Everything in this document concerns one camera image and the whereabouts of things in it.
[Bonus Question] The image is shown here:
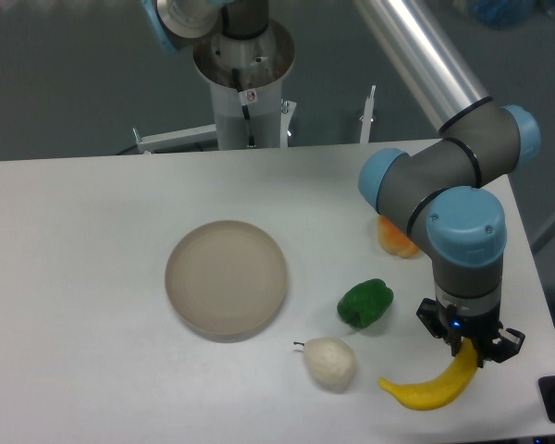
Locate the orange toy bread roll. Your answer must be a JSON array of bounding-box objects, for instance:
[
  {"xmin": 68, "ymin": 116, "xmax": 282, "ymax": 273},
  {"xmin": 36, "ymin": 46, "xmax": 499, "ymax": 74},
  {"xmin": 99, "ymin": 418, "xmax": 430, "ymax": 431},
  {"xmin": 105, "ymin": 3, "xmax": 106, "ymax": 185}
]
[{"xmin": 376, "ymin": 216, "xmax": 421, "ymax": 259}]

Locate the white metal bracket left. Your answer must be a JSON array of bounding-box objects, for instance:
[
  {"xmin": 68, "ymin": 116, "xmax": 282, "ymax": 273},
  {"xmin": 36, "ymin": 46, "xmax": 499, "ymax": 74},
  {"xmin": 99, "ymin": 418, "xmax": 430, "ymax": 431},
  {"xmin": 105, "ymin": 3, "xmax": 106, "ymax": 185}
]
[{"xmin": 132, "ymin": 124, "xmax": 217, "ymax": 154}]

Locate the green toy bell pepper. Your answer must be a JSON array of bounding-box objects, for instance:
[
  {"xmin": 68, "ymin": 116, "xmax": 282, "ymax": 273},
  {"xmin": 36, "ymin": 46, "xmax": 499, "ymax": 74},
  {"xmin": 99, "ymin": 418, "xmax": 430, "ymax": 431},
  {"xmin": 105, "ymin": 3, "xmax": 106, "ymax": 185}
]
[{"xmin": 337, "ymin": 278, "xmax": 394, "ymax": 329}]

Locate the white metal bracket right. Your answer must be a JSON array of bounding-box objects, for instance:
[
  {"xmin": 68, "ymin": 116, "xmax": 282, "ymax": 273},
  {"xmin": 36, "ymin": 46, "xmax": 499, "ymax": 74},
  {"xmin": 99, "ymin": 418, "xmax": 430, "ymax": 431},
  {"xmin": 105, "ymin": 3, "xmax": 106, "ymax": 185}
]
[{"xmin": 359, "ymin": 84, "xmax": 376, "ymax": 144}]

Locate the beige round plate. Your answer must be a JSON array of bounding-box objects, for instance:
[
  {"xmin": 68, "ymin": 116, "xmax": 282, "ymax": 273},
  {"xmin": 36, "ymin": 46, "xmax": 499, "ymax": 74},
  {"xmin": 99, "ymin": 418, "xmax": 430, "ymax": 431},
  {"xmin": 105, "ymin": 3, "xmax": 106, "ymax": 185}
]
[{"xmin": 165, "ymin": 220, "xmax": 289, "ymax": 342}]

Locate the yellow toy banana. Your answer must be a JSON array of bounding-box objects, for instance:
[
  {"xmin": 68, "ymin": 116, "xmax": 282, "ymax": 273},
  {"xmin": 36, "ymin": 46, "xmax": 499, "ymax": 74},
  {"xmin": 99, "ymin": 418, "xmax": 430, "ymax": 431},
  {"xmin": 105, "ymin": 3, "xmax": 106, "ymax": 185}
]
[{"xmin": 378, "ymin": 339, "xmax": 478, "ymax": 411}]

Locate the white toy pear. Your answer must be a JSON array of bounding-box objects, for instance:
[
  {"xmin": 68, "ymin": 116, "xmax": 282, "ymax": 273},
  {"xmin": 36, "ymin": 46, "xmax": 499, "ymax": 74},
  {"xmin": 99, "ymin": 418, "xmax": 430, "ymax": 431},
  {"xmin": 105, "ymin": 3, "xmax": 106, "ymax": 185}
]
[{"xmin": 293, "ymin": 337, "xmax": 358, "ymax": 392}]

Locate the white metal bracket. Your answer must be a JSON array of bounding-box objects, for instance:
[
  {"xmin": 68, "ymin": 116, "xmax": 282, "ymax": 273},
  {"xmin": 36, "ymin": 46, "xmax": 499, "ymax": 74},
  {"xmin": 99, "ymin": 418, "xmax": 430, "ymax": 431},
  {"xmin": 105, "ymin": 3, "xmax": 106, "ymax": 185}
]
[
  {"xmin": 132, "ymin": 124, "xmax": 217, "ymax": 154},
  {"xmin": 359, "ymin": 84, "xmax": 376, "ymax": 144}
]

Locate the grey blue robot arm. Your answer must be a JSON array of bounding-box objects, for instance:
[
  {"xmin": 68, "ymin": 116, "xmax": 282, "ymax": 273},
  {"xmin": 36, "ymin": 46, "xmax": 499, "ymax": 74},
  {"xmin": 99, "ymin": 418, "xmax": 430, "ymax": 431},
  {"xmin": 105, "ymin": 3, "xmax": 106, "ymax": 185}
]
[{"xmin": 142, "ymin": 1, "xmax": 540, "ymax": 364}]

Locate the blue plastic bag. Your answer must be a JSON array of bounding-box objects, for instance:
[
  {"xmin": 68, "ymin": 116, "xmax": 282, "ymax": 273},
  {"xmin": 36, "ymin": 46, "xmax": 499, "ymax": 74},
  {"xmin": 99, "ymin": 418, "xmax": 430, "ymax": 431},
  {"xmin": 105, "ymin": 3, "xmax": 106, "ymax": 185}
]
[{"xmin": 454, "ymin": 0, "xmax": 536, "ymax": 30}]

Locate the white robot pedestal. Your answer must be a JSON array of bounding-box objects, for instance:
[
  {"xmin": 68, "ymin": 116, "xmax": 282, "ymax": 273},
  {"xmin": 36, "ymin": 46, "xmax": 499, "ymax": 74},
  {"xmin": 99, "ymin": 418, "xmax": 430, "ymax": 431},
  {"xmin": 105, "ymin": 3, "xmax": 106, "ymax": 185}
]
[{"xmin": 193, "ymin": 19, "xmax": 295, "ymax": 151}]

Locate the black base cable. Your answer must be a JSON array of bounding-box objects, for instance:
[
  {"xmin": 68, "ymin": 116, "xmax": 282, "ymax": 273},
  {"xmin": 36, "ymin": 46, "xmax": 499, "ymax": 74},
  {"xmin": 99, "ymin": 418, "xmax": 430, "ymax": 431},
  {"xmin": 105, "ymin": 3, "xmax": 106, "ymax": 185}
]
[{"xmin": 231, "ymin": 68, "xmax": 256, "ymax": 149}]

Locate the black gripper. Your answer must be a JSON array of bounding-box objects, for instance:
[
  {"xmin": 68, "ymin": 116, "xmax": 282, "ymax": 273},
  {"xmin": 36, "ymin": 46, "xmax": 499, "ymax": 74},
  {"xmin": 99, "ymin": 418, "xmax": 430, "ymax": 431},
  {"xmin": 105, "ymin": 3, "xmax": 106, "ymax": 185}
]
[{"xmin": 416, "ymin": 298, "xmax": 524, "ymax": 368}]

